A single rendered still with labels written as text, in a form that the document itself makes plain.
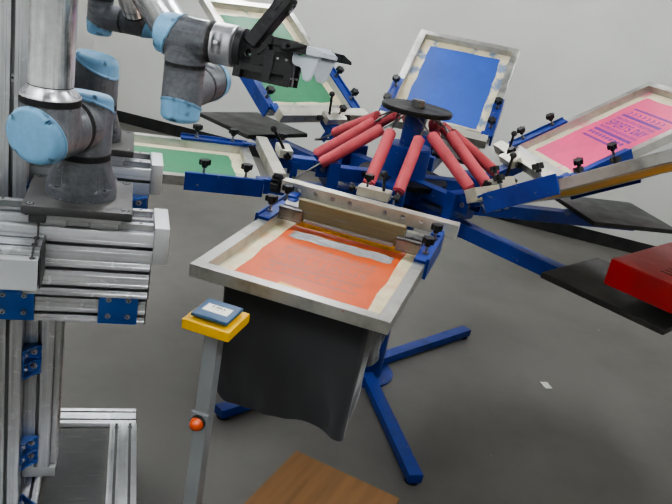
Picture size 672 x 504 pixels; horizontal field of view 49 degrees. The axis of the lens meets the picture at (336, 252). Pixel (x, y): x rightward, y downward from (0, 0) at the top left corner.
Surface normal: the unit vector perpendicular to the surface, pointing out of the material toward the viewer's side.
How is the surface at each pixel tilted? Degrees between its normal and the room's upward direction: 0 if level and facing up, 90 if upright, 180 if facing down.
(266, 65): 82
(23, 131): 98
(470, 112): 32
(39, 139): 98
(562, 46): 90
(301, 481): 0
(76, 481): 0
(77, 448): 0
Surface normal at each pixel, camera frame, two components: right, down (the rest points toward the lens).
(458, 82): -0.01, -0.62
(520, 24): -0.30, 0.30
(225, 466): 0.18, -0.92
